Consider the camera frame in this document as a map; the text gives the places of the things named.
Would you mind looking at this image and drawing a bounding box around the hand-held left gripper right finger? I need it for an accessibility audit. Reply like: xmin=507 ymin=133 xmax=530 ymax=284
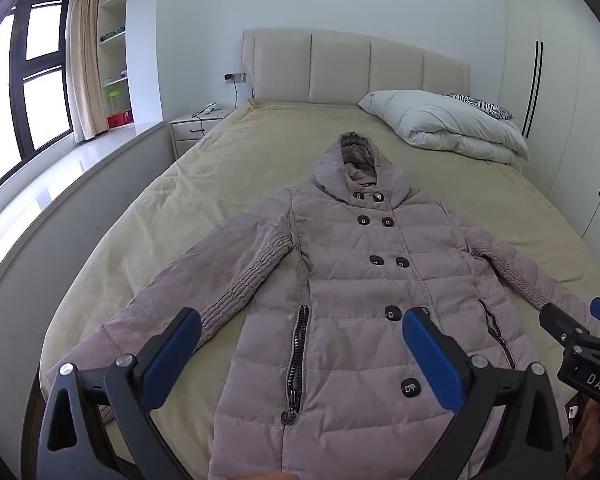
xmin=401 ymin=306 xmax=566 ymax=480

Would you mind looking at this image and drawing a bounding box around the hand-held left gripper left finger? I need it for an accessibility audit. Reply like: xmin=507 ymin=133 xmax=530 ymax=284
xmin=36 ymin=307 xmax=203 ymax=480

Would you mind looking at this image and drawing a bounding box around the mauve hooded puffer coat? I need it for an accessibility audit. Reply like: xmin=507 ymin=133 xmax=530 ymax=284
xmin=47 ymin=132 xmax=568 ymax=480

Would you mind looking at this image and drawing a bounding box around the bed with beige sheet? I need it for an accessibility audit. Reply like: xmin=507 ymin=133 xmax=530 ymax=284
xmin=40 ymin=97 xmax=600 ymax=480

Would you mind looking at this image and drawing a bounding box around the white window sill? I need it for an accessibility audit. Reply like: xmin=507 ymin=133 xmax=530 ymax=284
xmin=0 ymin=120 xmax=177 ymax=313

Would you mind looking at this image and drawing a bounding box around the white nightstand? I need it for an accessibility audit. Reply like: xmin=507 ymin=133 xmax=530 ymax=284
xmin=169 ymin=105 xmax=236 ymax=159

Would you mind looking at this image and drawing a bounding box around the zebra print pillow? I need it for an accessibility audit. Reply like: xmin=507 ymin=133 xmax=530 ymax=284
xmin=440 ymin=92 xmax=515 ymax=121

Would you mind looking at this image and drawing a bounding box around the white folded duvet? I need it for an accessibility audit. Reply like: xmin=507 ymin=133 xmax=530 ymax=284
xmin=357 ymin=90 xmax=529 ymax=167

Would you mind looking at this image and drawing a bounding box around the white wardrobe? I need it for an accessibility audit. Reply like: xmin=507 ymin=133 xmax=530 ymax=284
xmin=497 ymin=0 xmax=600 ymax=247

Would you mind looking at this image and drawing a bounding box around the cream padded headboard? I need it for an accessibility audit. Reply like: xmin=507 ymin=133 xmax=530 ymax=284
xmin=241 ymin=29 xmax=472 ymax=108

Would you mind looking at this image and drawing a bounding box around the white built-in shelf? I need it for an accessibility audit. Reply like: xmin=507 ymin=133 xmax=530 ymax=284
xmin=96 ymin=0 xmax=134 ymax=133

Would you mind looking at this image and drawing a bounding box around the beige curtain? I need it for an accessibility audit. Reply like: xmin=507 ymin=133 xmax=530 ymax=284
xmin=66 ymin=0 xmax=110 ymax=142

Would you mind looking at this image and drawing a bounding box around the black framed window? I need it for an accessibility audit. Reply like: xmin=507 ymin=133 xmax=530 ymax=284
xmin=0 ymin=0 xmax=75 ymax=207

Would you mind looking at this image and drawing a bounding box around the black charger cable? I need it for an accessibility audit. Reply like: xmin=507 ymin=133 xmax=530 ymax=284
xmin=192 ymin=80 xmax=241 ymax=137

